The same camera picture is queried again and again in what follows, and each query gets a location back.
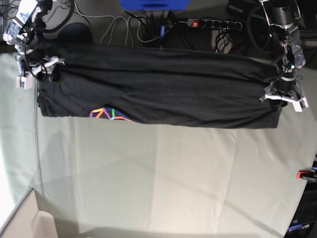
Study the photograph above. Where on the beige box corner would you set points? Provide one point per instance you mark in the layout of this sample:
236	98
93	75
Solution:
28	221

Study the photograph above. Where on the blue box top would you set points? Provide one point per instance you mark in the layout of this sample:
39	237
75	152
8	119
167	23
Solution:
154	4

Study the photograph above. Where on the red black clamp right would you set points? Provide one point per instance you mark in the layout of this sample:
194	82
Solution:
308	175

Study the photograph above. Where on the light green table cloth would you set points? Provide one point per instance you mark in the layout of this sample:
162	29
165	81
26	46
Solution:
101	178

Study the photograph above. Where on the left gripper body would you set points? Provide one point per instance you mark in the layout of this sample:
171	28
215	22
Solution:
286	85

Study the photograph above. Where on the black power strip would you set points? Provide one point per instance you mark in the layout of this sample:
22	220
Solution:
214	24

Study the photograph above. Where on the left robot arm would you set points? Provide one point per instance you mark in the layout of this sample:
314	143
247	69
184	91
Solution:
281	17

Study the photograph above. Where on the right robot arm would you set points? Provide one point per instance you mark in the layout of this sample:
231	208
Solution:
26	27

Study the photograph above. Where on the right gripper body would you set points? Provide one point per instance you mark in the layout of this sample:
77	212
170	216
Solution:
36	69

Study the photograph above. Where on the dark grey t-shirt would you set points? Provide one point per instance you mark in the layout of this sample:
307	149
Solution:
152	86

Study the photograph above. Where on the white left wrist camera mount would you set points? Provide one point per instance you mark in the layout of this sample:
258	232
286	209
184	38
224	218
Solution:
298	103

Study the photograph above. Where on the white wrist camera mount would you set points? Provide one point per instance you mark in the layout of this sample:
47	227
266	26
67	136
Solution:
29	84
298	103

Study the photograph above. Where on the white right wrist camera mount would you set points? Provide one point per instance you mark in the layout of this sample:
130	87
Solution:
29	84

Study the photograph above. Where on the round black base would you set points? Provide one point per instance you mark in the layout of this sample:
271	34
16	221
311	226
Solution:
75	33

